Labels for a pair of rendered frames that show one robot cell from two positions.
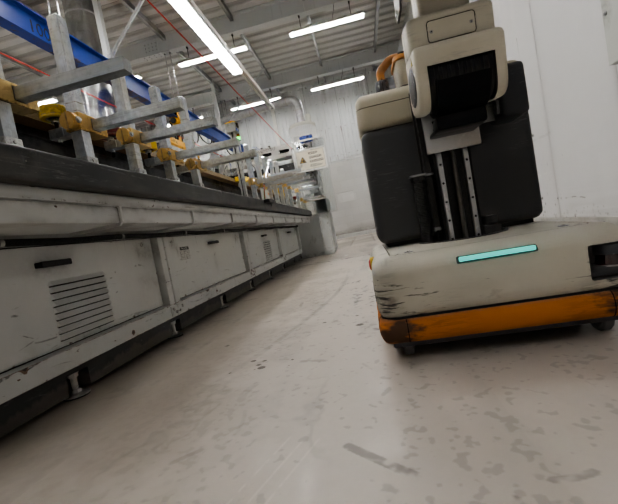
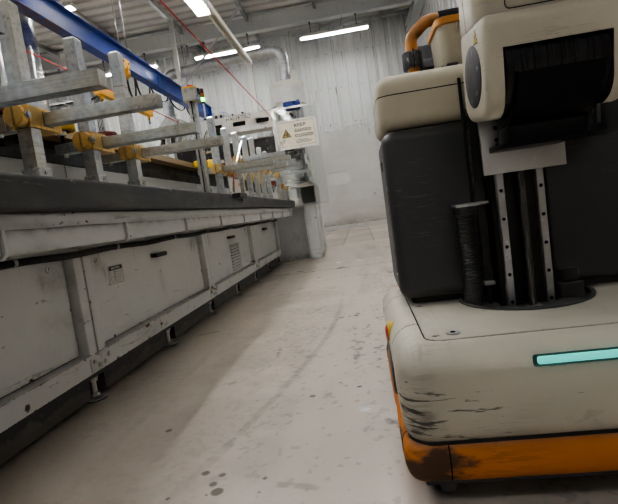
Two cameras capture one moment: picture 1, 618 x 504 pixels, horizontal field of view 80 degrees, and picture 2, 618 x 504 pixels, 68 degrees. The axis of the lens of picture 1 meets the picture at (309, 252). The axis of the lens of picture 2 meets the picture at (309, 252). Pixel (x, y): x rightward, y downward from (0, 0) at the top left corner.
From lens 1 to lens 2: 0.27 m
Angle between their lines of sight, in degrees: 3
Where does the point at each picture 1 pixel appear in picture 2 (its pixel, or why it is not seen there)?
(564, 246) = not seen: outside the picture
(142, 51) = not seen: outside the picture
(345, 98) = (343, 52)
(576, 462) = not seen: outside the picture
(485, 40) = (600, 12)
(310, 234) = (292, 231)
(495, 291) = (591, 413)
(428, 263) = (488, 362)
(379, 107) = (412, 96)
